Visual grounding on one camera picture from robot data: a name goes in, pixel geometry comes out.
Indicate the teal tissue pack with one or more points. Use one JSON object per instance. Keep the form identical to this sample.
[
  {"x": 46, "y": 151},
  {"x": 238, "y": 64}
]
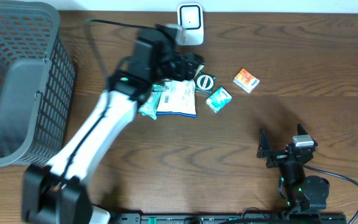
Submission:
[{"x": 219, "y": 99}]

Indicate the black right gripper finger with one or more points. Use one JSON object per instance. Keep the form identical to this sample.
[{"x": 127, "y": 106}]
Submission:
[
  {"x": 301, "y": 130},
  {"x": 264, "y": 148}
]

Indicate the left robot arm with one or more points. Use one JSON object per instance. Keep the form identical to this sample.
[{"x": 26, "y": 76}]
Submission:
[{"x": 58, "y": 191}]

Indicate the orange snack packet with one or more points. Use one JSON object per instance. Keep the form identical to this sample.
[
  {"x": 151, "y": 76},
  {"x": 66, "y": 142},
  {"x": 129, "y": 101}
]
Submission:
[{"x": 246, "y": 80}]

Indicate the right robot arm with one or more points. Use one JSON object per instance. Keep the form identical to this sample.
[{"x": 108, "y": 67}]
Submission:
[{"x": 303, "y": 193}]

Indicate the dark green round-logo box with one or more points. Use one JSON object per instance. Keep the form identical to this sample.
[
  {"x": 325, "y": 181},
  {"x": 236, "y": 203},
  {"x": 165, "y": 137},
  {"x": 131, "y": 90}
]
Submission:
[{"x": 204, "y": 83}]

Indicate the grey plastic mesh basket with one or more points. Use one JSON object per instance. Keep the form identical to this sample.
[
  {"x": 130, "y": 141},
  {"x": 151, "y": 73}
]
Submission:
[{"x": 37, "y": 80}]

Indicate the teal wet wipes pack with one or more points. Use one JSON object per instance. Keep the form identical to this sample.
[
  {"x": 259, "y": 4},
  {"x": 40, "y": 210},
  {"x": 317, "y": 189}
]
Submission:
[{"x": 149, "y": 108}]

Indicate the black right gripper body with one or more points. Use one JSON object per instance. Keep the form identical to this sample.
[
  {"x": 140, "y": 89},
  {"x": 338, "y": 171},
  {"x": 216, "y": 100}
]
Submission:
[{"x": 278, "y": 157}]

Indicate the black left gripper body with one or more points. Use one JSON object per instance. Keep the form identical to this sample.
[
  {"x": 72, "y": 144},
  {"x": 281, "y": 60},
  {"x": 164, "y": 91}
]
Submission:
[{"x": 184, "y": 66}]

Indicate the white blue-edged snack bag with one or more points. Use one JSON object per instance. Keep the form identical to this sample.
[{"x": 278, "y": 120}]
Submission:
[{"x": 178, "y": 98}]

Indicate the white barcode scanner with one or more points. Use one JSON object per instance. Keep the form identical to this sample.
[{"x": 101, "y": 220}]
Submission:
[{"x": 190, "y": 17}]

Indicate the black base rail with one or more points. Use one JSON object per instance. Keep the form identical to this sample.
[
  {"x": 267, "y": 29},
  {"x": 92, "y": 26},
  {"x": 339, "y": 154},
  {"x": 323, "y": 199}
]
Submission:
[{"x": 136, "y": 218}]

